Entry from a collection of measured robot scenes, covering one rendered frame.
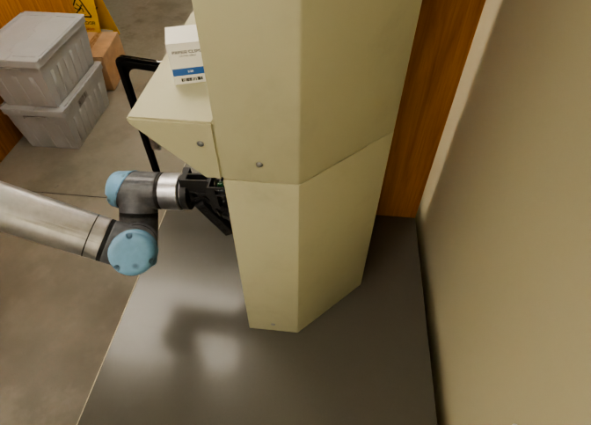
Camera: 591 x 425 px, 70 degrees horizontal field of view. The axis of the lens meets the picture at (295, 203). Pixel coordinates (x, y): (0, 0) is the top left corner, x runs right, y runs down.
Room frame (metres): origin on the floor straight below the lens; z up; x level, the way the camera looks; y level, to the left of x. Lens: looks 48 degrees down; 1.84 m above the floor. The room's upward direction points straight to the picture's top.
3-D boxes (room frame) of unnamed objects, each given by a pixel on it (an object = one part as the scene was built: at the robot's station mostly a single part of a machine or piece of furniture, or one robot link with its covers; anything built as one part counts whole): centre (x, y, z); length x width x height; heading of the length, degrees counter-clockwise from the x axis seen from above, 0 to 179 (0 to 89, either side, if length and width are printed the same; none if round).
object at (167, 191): (0.59, 0.24, 1.23); 0.08 x 0.05 x 0.08; 174
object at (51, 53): (2.42, 1.57, 0.49); 0.60 x 0.42 x 0.33; 174
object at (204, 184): (0.58, 0.16, 1.24); 0.12 x 0.08 x 0.09; 84
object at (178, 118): (0.60, 0.14, 1.46); 0.32 x 0.11 x 0.10; 174
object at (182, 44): (0.55, 0.15, 1.54); 0.05 x 0.05 x 0.06; 13
